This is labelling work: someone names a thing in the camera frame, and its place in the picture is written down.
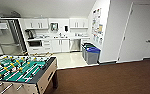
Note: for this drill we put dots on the foosball gaming table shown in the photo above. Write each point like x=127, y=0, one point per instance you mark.
x=21, y=71

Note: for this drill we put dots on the grey bin green lid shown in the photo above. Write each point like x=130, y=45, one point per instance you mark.
x=85, y=51

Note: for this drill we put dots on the white two-door sink cabinet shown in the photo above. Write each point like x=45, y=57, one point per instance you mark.
x=61, y=45

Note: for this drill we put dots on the grey bin blue lid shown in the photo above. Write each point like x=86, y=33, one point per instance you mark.
x=92, y=55

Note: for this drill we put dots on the black built-in microwave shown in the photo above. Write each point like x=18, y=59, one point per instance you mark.
x=34, y=43

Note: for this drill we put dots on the black coffee machine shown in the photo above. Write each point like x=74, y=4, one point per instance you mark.
x=31, y=34

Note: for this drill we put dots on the white room door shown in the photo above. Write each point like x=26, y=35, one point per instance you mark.
x=137, y=33

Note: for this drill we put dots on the stainless steel refrigerator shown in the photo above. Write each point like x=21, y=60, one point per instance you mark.
x=7, y=36

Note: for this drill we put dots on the white wall cabinet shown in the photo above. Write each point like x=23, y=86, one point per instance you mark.
x=36, y=23
x=78, y=23

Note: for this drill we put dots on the large wall poster collage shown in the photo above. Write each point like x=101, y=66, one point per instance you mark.
x=97, y=21

